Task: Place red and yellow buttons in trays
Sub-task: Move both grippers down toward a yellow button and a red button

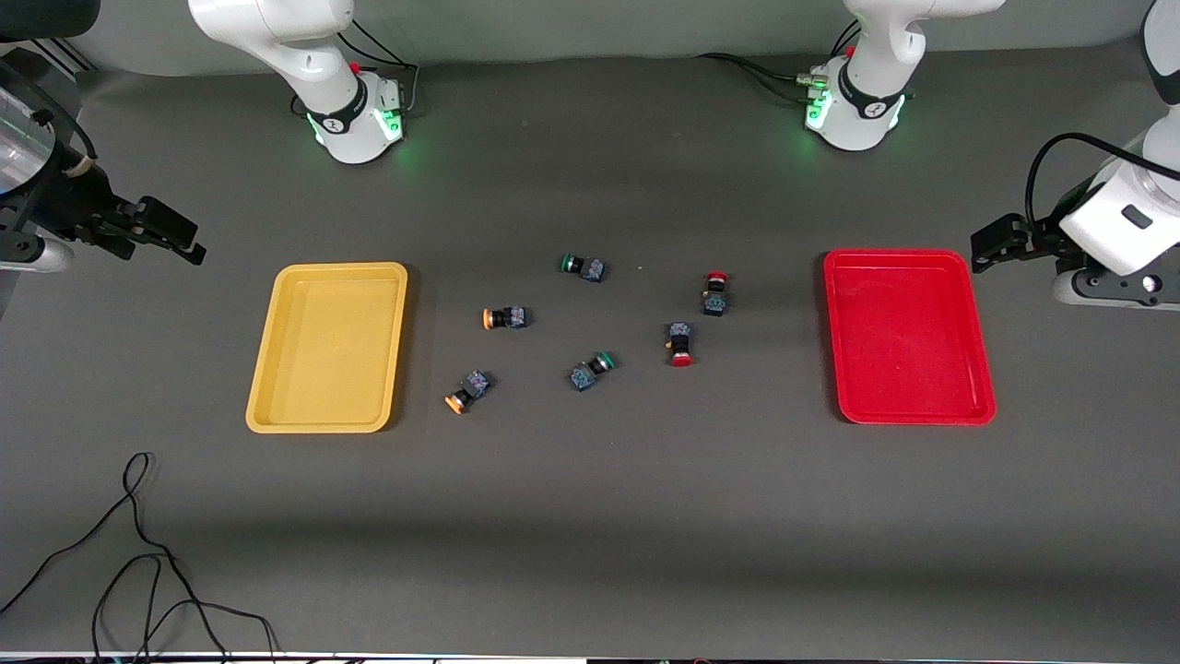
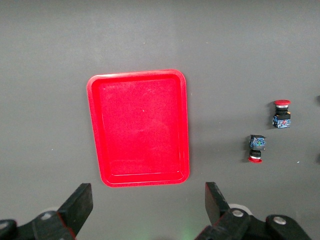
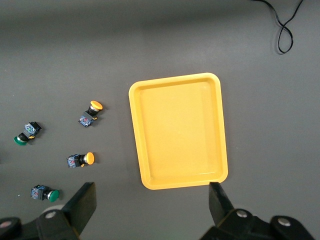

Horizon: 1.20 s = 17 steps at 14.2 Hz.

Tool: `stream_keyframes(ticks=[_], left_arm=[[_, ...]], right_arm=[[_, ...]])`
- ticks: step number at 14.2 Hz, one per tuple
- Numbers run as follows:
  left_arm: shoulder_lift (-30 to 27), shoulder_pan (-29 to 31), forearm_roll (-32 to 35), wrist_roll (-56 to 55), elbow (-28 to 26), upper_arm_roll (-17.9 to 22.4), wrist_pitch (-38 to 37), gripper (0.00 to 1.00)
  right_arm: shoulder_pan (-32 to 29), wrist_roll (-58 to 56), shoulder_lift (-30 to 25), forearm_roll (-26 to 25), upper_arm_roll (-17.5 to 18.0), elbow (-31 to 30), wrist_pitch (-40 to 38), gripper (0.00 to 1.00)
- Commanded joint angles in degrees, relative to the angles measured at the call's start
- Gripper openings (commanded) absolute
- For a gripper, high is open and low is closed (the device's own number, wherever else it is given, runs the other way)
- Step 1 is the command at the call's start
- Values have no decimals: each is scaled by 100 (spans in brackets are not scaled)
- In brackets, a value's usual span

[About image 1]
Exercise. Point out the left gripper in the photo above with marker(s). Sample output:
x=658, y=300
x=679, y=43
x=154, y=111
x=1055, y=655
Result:
x=1040, y=238

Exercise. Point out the yellow push button switch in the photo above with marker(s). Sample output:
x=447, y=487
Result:
x=507, y=318
x=470, y=387

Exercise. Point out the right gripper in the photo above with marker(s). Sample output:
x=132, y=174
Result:
x=76, y=202

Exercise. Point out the red plastic tray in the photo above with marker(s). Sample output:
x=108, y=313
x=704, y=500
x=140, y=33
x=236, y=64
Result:
x=908, y=337

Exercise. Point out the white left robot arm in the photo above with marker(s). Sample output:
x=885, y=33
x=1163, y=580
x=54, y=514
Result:
x=871, y=55

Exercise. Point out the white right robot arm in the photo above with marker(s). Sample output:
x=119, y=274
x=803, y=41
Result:
x=304, y=55

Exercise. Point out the red push button switch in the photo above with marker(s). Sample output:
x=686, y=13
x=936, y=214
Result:
x=715, y=297
x=680, y=341

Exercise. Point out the grey metal rail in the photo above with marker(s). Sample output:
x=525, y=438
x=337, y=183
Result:
x=69, y=57

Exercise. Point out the yellow plastic tray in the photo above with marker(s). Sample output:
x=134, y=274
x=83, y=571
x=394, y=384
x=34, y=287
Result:
x=327, y=346

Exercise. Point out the green push button switch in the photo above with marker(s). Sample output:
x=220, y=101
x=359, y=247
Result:
x=584, y=268
x=590, y=371

